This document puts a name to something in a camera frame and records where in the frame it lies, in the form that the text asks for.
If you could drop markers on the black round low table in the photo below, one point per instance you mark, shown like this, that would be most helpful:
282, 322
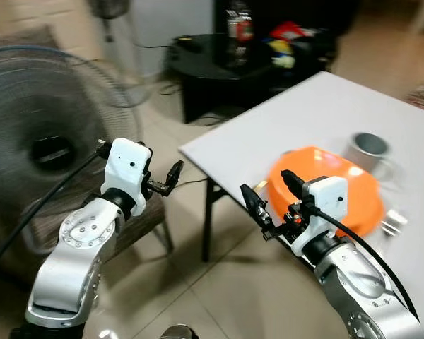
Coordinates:
219, 81

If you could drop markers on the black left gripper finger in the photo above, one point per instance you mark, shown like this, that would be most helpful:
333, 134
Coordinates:
167, 191
175, 173

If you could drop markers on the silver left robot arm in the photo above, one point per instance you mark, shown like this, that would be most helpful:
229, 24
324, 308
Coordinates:
78, 240

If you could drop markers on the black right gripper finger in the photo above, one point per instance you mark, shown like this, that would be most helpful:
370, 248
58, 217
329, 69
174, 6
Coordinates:
293, 185
256, 205

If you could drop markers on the orange plastic bowl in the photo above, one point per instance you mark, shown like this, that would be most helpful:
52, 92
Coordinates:
364, 194

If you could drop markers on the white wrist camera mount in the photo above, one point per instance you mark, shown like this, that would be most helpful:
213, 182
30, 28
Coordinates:
126, 166
326, 198

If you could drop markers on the large black floor fan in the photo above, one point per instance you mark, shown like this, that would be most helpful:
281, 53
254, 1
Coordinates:
35, 106

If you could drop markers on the red yellow toy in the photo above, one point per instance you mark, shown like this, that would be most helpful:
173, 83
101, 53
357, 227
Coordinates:
286, 42

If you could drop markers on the dark bottle red label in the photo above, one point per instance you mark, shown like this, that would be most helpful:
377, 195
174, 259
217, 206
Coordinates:
238, 35

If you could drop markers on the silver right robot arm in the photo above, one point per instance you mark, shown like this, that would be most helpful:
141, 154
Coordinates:
364, 289

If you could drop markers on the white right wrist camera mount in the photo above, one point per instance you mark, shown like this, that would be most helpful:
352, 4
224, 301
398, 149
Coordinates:
326, 198

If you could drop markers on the black table leg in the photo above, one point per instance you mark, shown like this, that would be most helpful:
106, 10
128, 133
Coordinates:
209, 219

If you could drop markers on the grey pedestal fan stand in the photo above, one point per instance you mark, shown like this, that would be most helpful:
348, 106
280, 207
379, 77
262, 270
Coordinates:
124, 63

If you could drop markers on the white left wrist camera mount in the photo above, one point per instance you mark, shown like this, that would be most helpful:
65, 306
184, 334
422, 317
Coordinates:
126, 166

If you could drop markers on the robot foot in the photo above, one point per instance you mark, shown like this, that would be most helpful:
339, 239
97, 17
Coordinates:
175, 332

